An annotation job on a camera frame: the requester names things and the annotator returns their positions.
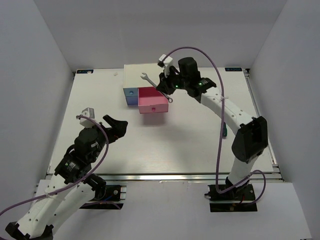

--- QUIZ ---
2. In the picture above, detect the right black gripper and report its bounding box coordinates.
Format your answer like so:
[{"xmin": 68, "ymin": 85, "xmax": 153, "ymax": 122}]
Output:
[{"xmin": 156, "ymin": 67, "xmax": 189, "ymax": 96}]

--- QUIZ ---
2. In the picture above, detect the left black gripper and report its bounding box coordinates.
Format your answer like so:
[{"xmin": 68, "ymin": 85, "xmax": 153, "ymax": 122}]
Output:
[{"xmin": 88, "ymin": 114, "xmax": 128, "ymax": 162}]

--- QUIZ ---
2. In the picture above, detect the silver combination wrench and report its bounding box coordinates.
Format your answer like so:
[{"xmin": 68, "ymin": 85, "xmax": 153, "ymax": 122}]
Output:
[{"xmin": 140, "ymin": 72, "xmax": 174, "ymax": 103}]

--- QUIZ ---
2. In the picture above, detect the pink drawer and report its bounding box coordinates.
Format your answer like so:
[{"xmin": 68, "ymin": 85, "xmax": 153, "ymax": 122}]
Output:
[{"xmin": 138, "ymin": 86, "xmax": 169, "ymax": 114}]

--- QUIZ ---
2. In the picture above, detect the light blue small drawer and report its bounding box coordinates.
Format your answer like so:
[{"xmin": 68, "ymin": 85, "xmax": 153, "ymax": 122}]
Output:
[{"xmin": 123, "ymin": 87, "xmax": 138, "ymax": 98}]

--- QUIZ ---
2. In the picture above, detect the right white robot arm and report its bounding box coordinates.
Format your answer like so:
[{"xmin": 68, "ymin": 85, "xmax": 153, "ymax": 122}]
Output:
[{"xmin": 156, "ymin": 54, "xmax": 268, "ymax": 200}]

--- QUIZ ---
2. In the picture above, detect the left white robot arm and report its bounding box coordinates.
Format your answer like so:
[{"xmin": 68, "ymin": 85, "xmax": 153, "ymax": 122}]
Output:
[{"xmin": 5, "ymin": 114, "xmax": 128, "ymax": 240}]

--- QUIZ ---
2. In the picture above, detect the purple-blue wide drawer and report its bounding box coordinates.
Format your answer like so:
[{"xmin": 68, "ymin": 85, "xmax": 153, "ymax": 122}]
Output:
[{"xmin": 125, "ymin": 96, "xmax": 138, "ymax": 106}]

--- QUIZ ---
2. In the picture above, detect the white drawer cabinet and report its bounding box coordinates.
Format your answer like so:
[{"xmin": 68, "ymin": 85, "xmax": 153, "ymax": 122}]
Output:
[{"xmin": 123, "ymin": 63, "xmax": 162, "ymax": 89}]

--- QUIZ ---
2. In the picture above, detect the blue label sticker right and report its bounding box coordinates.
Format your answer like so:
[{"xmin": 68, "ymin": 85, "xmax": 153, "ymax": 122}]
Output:
[{"xmin": 224, "ymin": 67, "xmax": 243, "ymax": 72}]

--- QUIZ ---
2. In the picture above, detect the blue label sticker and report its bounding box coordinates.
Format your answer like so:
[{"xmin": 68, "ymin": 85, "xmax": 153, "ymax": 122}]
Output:
[
  {"xmin": 76, "ymin": 69, "xmax": 94, "ymax": 74},
  {"xmin": 224, "ymin": 67, "xmax": 243, "ymax": 72}
]

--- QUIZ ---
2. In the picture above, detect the blue label sticker left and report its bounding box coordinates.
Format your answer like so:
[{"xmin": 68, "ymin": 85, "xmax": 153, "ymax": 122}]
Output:
[{"xmin": 76, "ymin": 69, "xmax": 94, "ymax": 74}]

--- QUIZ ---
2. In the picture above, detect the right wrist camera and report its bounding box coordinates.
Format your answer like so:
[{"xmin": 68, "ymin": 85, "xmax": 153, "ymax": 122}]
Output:
[{"xmin": 157, "ymin": 54, "xmax": 173, "ymax": 77}]

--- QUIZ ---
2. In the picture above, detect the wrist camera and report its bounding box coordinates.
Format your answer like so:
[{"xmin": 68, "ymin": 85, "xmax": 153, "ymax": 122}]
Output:
[
  {"xmin": 76, "ymin": 107, "xmax": 95, "ymax": 128},
  {"xmin": 157, "ymin": 54, "xmax": 173, "ymax": 77}
]

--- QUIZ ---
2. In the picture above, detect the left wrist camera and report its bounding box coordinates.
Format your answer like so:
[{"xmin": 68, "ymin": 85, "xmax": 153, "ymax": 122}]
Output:
[{"xmin": 76, "ymin": 107, "xmax": 95, "ymax": 128}]

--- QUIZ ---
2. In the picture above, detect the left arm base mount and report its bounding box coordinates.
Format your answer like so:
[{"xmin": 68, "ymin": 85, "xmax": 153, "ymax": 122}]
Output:
[{"xmin": 80, "ymin": 185, "xmax": 127, "ymax": 210}]

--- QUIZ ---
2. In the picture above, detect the green handled screwdriver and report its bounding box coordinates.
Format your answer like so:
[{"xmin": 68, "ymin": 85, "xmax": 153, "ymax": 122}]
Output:
[{"xmin": 222, "ymin": 122, "xmax": 228, "ymax": 139}]

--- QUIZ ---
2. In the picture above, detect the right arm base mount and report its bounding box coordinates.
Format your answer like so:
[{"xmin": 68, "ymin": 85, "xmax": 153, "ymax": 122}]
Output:
[{"xmin": 204, "ymin": 184, "xmax": 258, "ymax": 213}]

